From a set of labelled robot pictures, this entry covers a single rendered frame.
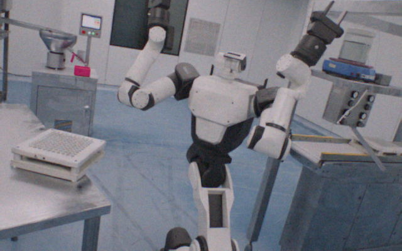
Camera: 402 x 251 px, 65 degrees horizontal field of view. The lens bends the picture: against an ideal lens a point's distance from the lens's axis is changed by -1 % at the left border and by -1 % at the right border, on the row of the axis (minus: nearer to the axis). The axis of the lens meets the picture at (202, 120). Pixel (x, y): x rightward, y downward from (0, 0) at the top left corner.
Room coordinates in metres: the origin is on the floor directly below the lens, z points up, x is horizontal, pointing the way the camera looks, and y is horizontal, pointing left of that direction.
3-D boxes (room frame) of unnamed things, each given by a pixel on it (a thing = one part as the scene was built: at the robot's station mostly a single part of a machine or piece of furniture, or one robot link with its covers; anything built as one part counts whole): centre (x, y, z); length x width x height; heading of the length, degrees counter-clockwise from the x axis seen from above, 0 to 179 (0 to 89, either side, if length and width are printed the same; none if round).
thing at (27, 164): (1.10, 0.50, 0.88); 0.24 x 0.24 x 0.02; 87
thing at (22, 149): (1.10, 0.50, 0.93); 0.25 x 0.24 x 0.02; 177
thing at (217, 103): (1.39, -0.09, 1.13); 0.34 x 0.30 x 0.36; 64
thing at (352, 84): (1.88, -0.86, 1.33); 0.62 x 0.38 x 0.04; 115
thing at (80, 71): (3.24, 1.33, 0.80); 0.16 x 0.12 x 0.09; 115
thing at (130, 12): (6.27, 1.37, 1.43); 1.38 x 0.01 x 1.16; 115
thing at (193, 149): (1.42, -0.05, 0.86); 0.28 x 0.13 x 0.18; 20
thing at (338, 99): (1.67, -0.74, 1.22); 0.22 x 0.11 x 0.20; 115
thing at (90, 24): (3.57, 1.42, 1.07); 0.23 x 0.10 x 0.62; 115
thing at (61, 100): (3.35, 1.55, 0.38); 0.63 x 0.57 x 0.76; 115
